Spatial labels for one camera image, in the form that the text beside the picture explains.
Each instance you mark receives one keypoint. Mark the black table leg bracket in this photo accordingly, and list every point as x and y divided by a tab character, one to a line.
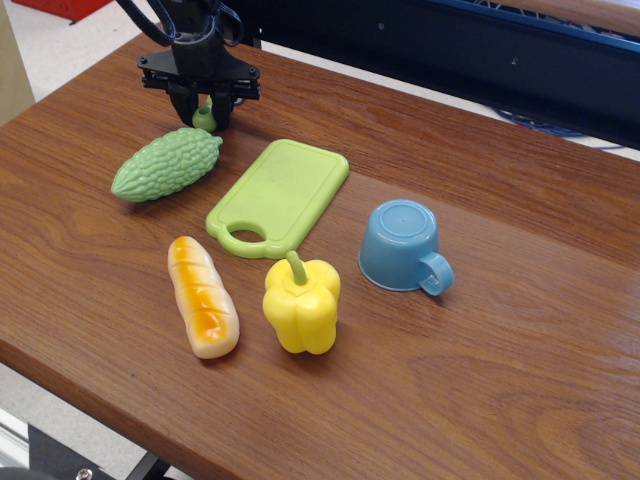
51	459

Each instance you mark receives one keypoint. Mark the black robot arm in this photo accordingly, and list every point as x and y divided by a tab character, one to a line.
190	22

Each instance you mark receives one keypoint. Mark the blue toy cup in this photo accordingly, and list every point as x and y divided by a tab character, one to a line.
400	249

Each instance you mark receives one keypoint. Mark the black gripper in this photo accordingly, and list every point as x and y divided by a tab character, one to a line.
207	67

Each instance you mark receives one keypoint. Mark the yellow toy bell pepper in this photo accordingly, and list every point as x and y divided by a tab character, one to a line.
301	303

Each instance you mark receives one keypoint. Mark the toy bread baguette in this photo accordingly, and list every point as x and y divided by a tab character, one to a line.
207	309

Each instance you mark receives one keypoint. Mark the dark blue metal beam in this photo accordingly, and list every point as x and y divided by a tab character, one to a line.
506	58

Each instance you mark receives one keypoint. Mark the red box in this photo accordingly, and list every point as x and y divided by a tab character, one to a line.
74	10

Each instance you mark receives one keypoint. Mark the toy spatula green handle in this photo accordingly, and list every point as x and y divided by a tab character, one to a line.
203	117

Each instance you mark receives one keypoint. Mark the light green cutting board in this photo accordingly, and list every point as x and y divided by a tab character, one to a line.
273	206

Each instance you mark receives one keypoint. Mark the beige cabinet side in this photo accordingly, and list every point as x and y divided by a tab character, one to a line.
16	92

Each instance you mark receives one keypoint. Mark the green toy bitter gourd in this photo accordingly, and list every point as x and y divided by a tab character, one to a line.
167	165

